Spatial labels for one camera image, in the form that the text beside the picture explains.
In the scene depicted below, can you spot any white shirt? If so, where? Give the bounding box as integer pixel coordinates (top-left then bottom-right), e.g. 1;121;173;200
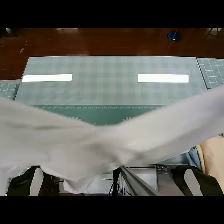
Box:
0;84;224;196

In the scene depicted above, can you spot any blue garment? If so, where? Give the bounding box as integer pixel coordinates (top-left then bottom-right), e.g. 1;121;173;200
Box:
185;145;203;170

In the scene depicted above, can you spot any tan garment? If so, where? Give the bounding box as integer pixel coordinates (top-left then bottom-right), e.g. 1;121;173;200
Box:
196;134;224;186

